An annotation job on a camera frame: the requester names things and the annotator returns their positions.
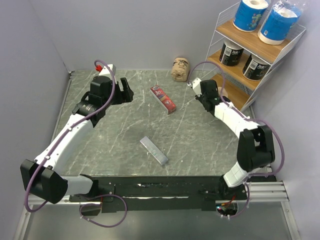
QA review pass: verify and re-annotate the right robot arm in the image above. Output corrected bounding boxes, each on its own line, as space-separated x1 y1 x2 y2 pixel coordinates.
191 78 275 200

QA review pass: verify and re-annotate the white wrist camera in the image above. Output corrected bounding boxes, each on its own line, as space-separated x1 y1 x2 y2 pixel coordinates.
95 64 116 79
187 77 202 97

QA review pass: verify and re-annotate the silver toothpaste box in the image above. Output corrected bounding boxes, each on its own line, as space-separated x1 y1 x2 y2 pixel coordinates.
140 136 169 166

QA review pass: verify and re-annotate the blue clear-wrapped paper roll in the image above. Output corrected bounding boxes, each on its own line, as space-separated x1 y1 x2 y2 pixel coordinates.
257 0 310 46

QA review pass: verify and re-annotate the brown paper roll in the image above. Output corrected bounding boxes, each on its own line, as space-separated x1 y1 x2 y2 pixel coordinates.
217 87 230 103

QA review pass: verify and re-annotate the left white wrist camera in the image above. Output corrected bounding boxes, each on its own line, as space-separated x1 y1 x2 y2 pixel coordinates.
95 64 116 79

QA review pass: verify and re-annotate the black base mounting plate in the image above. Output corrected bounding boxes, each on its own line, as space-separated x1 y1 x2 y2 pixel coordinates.
69 176 247 213

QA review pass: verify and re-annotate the blue printed paper roll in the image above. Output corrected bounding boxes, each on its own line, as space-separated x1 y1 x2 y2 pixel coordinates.
232 0 271 32

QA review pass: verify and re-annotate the white wire shelf rack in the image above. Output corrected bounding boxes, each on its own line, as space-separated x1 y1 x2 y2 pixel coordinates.
205 0 306 112

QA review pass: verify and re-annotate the brown roll with bear print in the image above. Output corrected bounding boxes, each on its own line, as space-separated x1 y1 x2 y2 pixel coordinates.
171 57 190 82

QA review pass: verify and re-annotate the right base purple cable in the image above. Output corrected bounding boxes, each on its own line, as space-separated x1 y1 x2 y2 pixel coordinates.
219 195 251 221

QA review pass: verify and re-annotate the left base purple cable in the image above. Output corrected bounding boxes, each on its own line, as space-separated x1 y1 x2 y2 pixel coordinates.
79 194 128 228

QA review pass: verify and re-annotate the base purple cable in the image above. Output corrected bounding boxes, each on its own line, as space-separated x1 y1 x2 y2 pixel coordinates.
79 194 128 228
219 195 251 221

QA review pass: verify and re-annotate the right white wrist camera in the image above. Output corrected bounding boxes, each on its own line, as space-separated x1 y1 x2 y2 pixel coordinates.
187 77 202 97

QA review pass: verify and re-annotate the middle wooden shelf board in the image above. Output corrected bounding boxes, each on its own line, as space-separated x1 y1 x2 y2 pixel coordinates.
207 50 261 90

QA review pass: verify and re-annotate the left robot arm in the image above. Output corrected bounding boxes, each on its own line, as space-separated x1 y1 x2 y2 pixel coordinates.
20 76 134 204

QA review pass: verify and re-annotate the red toothpaste box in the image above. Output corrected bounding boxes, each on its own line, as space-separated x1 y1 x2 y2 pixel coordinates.
149 85 176 115

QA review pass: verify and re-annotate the top wooden shelf board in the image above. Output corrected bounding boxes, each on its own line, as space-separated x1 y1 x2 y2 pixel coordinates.
215 20 290 64

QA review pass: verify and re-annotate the wooden shelf board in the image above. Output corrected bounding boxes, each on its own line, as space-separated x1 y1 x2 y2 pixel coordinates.
215 20 290 64
207 50 261 90
224 73 259 112

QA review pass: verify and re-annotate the black paper roll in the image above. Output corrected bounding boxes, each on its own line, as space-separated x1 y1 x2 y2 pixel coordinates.
242 54 271 81

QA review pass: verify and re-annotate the bottom wooden shelf board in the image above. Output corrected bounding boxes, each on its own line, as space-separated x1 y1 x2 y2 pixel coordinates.
224 73 259 112

